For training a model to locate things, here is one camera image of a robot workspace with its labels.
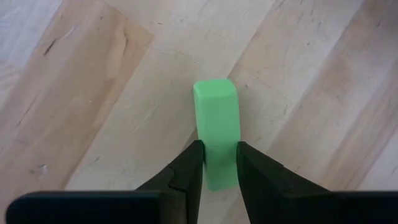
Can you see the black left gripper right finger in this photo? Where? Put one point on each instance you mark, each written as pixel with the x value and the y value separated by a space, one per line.
pixel 264 193

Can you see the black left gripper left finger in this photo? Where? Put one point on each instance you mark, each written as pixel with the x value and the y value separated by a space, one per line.
pixel 186 186

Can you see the green eraser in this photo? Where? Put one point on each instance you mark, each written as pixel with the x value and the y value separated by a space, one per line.
pixel 217 118

